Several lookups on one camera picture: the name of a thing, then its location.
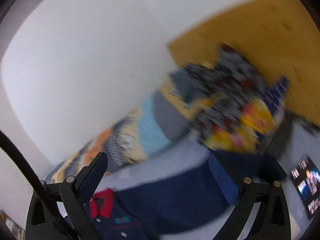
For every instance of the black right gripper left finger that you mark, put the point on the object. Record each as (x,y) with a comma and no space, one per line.
(59,213)

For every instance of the wooden headboard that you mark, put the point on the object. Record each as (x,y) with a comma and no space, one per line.
(276,36)

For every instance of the dark printed booklet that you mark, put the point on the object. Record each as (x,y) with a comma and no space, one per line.
(305,178)

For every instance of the striped patchwork rolled quilt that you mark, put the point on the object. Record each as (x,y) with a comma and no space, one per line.
(146,131)

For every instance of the dark patterned crumpled cloth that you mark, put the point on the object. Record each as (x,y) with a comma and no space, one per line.
(239,112)

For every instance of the navy work shirt red collar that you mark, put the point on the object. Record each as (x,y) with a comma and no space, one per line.
(179,203)

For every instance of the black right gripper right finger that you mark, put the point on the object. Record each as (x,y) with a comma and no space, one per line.
(247,179)

